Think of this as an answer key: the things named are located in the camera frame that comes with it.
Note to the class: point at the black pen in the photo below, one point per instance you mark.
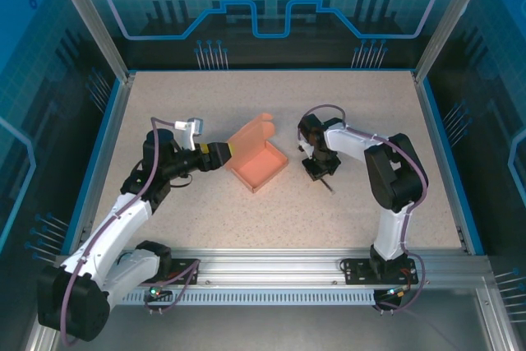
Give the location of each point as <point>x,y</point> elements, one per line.
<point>329,187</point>

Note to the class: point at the orange paper box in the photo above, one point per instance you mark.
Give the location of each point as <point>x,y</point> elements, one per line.
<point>257,166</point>

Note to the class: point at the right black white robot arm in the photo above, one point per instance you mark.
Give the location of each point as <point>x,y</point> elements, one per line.
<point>394,178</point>

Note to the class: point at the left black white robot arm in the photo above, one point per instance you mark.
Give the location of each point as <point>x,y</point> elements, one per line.
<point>111,232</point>

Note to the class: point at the grey metal sheet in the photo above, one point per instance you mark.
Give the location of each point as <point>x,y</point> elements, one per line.
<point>267,330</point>

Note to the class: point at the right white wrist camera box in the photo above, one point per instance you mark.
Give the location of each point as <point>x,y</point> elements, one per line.
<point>304,146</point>

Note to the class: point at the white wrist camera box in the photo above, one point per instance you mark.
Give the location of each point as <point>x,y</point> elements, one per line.
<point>191,131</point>
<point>304,146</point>

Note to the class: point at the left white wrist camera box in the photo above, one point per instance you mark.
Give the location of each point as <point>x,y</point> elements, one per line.
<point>191,131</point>

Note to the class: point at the left aluminium table side rail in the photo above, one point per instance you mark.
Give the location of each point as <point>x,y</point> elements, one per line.
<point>104,162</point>

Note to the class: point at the aluminium table side rail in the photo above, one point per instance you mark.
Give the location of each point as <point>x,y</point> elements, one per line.
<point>104,162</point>
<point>430,121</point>

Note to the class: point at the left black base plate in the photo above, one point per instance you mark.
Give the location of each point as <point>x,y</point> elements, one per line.
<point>183,266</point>

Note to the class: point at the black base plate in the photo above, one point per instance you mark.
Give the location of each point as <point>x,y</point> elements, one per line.
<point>357,273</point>
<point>183,266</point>

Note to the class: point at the right aluminium table side rail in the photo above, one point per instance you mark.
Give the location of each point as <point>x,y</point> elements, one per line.
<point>430,121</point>

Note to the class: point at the aluminium mounting rail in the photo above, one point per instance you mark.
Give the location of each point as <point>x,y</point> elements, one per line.
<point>267,269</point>

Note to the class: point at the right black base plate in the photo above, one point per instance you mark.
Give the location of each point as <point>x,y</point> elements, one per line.
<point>357,273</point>

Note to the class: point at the left aluminium frame post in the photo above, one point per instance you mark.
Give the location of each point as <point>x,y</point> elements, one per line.
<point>94,22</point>

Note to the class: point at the aluminium frame post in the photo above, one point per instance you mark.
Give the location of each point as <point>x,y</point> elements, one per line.
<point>452,18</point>
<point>94,22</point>

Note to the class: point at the right aluminium frame post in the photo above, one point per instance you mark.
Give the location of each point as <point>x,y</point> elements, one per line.
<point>452,18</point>

